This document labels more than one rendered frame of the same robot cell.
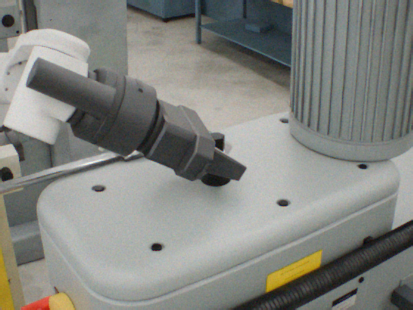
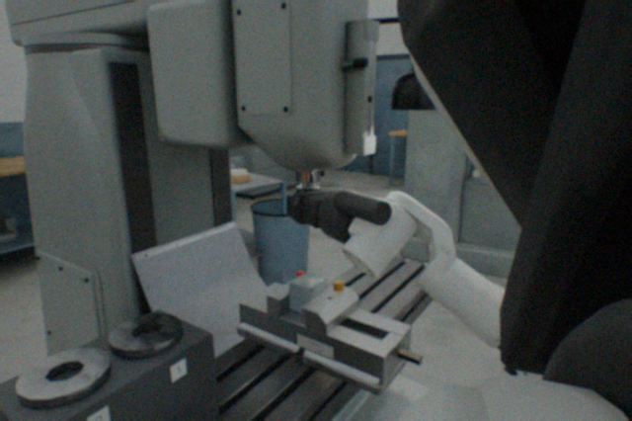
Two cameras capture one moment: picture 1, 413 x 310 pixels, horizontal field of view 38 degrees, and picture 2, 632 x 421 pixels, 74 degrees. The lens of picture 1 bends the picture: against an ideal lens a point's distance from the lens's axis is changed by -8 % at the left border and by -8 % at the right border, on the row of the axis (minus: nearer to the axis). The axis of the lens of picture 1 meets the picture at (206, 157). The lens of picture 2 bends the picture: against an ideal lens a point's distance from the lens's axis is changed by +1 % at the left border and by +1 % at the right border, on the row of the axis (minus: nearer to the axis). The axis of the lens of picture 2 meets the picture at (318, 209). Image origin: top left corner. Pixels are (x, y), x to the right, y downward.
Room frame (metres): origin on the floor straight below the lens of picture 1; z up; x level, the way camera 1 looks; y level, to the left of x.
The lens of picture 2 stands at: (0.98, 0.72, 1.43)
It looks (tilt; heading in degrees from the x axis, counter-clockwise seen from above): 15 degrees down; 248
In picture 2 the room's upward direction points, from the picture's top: straight up
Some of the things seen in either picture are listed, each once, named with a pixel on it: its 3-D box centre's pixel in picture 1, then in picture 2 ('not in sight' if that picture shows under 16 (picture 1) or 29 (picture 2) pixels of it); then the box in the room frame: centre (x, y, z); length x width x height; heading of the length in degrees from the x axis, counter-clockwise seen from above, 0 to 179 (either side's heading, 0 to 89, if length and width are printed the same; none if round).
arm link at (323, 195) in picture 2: not in sight; (333, 212); (0.69, 0.08, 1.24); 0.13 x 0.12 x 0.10; 9
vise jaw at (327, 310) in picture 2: not in sight; (331, 307); (0.67, 0.04, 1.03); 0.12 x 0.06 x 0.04; 33
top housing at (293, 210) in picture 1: (224, 226); not in sight; (0.71, -0.02, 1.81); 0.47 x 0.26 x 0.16; 124
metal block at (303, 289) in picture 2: not in sight; (308, 293); (0.70, -0.01, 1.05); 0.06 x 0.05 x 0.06; 33
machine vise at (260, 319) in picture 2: not in sight; (320, 319); (0.69, 0.01, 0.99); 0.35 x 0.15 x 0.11; 123
